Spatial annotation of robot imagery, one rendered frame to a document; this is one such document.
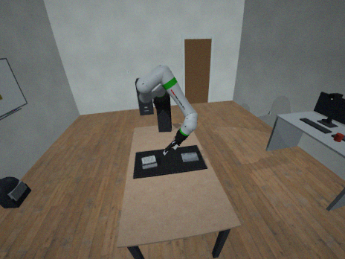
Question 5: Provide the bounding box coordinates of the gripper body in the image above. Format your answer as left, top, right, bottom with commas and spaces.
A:
174, 135, 183, 144

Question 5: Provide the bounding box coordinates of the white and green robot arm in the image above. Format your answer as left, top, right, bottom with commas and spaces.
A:
136, 64, 198, 141

